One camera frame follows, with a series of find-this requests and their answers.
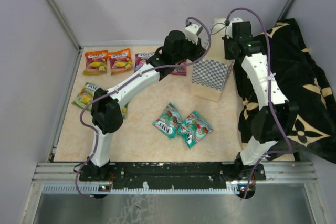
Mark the green candy bag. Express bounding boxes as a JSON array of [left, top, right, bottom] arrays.
[[72, 82, 100, 109], [121, 102, 129, 119]]

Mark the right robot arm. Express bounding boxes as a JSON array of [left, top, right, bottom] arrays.
[[222, 18, 299, 181]]

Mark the orange candy bag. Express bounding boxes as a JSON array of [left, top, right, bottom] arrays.
[[108, 48, 133, 75], [83, 50, 108, 76]]

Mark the mint candy bag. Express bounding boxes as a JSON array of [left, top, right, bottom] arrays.
[[152, 102, 183, 138], [177, 110, 213, 149]]

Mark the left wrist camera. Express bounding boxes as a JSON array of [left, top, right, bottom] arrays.
[[184, 23, 203, 45]]

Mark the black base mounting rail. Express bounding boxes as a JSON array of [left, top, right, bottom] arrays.
[[76, 161, 266, 199]]

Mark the purple candy bag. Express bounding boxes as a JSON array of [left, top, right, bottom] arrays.
[[171, 61, 187, 76], [134, 52, 154, 72]]

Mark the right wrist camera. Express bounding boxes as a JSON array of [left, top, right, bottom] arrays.
[[225, 17, 243, 39]]

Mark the blue checkered paper bag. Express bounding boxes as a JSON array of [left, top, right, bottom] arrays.
[[191, 18, 233, 102]]

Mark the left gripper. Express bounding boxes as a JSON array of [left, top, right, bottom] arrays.
[[174, 35, 207, 65]]

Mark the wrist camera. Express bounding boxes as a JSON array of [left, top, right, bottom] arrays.
[[184, 23, 203, 45], [225, 17, 243, 39]]

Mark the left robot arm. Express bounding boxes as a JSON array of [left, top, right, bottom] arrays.
[[78, 25, 206, 181]]

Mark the black floral blanket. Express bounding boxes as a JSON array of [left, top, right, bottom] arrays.
[[232, 18, 335, 163]]

